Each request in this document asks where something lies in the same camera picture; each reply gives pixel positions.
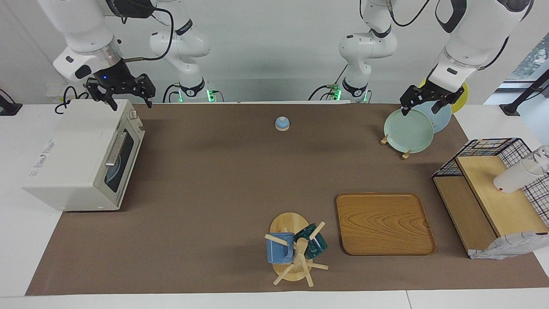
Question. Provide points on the mint green plate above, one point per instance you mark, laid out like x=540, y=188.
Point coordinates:
x=407, y=133

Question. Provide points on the glass oven door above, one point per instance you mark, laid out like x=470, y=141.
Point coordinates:
x=128, y=150

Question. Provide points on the wooden plate rack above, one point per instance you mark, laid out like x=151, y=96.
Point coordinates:
x=384, y=140

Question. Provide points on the white toaster oven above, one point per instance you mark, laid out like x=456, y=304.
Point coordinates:
x=73, y=154

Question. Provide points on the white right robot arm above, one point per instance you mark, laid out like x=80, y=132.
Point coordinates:
x=85, y=25

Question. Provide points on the grey patterned cloth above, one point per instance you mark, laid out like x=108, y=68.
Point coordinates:
x=506, y=246

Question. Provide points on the small blue white bell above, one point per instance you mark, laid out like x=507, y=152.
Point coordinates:
x=282, y=124

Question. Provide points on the white cup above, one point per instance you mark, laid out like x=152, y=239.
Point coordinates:
x=512, y=178

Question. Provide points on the white power strip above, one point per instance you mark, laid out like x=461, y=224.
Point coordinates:
x=55, y=92

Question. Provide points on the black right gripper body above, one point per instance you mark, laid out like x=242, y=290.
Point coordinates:
x=115, y=78

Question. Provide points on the pale blue racked plate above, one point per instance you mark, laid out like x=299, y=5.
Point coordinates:
x=441, y=122

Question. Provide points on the brown table mat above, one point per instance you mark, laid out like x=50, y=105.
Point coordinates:
x=214, y=193

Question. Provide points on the wooden serving tray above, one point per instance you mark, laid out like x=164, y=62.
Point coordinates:
x=386, y=223

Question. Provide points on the blue mug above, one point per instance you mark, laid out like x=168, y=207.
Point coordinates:
x=279, y=251

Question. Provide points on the clear glass cup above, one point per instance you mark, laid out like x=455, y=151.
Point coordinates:
x=542, y=156

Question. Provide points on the dark green mug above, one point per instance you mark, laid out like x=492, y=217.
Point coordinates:
x=315, y=246

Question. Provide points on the yellow plate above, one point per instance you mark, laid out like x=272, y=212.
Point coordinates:
x=461, y=101

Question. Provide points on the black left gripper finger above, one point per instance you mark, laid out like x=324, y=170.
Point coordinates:
x=407, y=101
x=441, y=103

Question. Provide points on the wooden mug tree stand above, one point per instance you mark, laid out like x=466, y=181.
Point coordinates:
x=289, y=223

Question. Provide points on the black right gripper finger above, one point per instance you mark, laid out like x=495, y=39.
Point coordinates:
x=147, y=90
x=105, y=96

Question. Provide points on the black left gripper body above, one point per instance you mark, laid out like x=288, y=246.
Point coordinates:
x=439, y=91

